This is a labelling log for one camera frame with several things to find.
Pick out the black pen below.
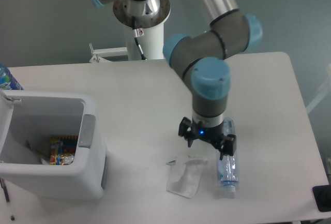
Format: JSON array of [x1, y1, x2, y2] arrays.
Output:
[[1, 178, 15, 221]]

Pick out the black device at edge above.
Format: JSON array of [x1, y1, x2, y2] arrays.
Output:
[[312, 185, 330, 213]]

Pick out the blue labelled drink bottle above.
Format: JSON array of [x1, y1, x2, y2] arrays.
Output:
[[1, 64, 24, 90]]

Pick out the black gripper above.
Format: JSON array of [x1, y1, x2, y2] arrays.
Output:
[[178, 116, 236, 160]]

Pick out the colourful snack wrapper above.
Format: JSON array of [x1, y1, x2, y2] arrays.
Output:
[[49, 136, 78, 166]]

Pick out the white plastic trash can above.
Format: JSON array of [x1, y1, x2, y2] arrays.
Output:
[[1, 90, 107, 199]]

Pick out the crushed clear plastic bottle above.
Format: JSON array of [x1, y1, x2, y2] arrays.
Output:
[[217, 117, 238, 197]]

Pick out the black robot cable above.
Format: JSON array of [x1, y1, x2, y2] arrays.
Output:
[[130, 15, 148, 61]]

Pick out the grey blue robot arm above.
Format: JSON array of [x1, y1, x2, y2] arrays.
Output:
[[91, 0, 262, 156]]

